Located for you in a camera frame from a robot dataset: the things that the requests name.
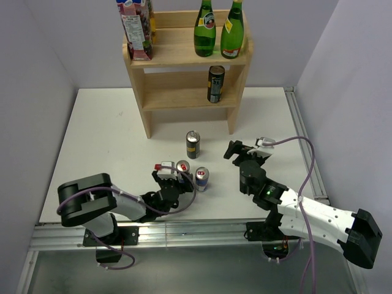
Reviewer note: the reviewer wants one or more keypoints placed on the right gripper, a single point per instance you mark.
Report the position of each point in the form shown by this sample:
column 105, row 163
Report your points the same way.
column 243, row 149

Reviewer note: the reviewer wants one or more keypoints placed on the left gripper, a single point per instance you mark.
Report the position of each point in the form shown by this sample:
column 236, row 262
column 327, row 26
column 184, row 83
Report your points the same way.
column 185, row 186

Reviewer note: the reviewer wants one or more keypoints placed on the black can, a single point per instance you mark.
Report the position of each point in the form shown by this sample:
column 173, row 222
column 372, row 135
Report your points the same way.
column 193, row 144
column 216, row 76

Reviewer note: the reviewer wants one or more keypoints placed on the green bottle yellow label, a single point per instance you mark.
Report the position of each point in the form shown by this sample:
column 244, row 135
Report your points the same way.
column 232, row 32

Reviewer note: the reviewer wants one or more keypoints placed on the green Perrier bottle red label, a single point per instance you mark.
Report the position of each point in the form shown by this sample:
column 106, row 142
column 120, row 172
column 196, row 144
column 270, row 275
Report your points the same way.
column 205, row 30

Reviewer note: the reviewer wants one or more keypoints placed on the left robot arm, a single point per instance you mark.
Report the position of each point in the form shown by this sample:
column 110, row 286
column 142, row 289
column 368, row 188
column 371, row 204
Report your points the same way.
column 94, row 201

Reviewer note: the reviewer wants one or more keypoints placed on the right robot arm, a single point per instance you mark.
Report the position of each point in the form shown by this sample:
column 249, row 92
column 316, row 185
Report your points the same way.
column 354, row 234

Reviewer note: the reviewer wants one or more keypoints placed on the wooden two-tier shelf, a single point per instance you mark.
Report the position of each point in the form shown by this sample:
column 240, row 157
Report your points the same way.
column 177, row 78

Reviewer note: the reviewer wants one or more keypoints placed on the Red Bull can left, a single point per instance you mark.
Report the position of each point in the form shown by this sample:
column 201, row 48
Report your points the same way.
column 184, row 166

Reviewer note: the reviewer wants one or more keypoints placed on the red bull can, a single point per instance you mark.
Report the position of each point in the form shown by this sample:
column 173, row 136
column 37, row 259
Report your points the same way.
column 201, row 178
column 184, row 166

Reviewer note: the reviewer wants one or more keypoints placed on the Red Bull can right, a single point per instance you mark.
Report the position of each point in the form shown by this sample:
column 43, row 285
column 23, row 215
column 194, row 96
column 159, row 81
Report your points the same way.
column 201, row 178

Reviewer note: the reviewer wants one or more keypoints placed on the yellow juice carton behind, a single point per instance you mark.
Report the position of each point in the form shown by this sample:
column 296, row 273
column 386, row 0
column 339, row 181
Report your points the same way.
column 153, row 27

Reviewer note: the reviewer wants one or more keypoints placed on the red grape juice carton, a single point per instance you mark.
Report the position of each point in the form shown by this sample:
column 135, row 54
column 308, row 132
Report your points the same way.
column 135, row 20

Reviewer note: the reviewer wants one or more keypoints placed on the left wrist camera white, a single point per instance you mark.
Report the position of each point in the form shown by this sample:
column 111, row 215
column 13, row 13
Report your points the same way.
column 166, row 170

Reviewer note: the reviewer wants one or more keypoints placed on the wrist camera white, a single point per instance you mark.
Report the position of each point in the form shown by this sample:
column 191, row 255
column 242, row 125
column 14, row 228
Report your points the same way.
column 166, row 170
column 264, row 147

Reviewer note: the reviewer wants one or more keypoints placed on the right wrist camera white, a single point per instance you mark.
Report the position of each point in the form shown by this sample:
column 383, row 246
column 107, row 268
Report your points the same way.
column 264, row 147

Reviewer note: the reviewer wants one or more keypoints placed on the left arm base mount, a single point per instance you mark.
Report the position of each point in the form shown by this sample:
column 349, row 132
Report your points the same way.
column 122, row 236

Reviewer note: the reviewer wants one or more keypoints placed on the aluminium front rail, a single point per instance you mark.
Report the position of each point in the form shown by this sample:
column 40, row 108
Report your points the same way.
column 54, row 237

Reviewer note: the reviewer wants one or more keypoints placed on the aluminium side rail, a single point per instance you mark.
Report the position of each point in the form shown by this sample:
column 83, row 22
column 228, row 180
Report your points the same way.
column 315, row 181

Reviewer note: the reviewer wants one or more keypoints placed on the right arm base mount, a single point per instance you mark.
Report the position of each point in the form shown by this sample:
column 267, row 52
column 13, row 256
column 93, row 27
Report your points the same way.
column 274, row 242

